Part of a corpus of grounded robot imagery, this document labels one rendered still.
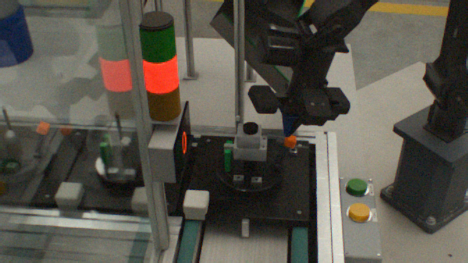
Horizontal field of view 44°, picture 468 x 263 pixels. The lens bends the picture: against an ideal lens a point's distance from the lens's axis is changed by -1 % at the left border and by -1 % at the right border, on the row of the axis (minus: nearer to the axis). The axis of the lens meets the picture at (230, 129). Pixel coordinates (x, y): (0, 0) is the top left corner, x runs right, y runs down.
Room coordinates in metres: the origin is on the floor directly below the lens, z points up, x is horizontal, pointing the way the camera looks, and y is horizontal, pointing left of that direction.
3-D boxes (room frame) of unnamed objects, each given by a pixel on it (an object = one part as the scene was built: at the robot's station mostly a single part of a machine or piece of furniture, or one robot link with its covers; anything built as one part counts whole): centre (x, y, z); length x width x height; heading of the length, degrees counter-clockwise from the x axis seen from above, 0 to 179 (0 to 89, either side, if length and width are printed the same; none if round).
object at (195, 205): (0.80, 0.07, 0.97); 0.05 x 0.05 x 0.04; 84
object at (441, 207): (0.91, -0.43, 0.96); 0.15 x 0.15 x 0.20; 35
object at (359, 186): (0.85, -0.25, 0.96); 0.04 x 0.04 x 0.02
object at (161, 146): (0.71, 0.10, 1.29); 0.12 x 0.05 x 0.25; 174
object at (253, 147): (0.89, -0.03, 1.06); 0.08 x 0.04 x 0.07; 84
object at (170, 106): (0.71, 0.10, 1.28); 0.05 x 0.05 x 0.05
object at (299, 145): (0.89, -0.04, 0.96); 0.24 x 0.24 x 0.02; 84
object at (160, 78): (0.71, 0.10, 1.33); 0.05 x 0.05 x 0.05
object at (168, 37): (0.71, 0.10, 1.38); 0.05 x 0.05 x 0.05
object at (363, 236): (0.78, -0.24, 0.93); 0.21 x 0.07 x 0.06; 174
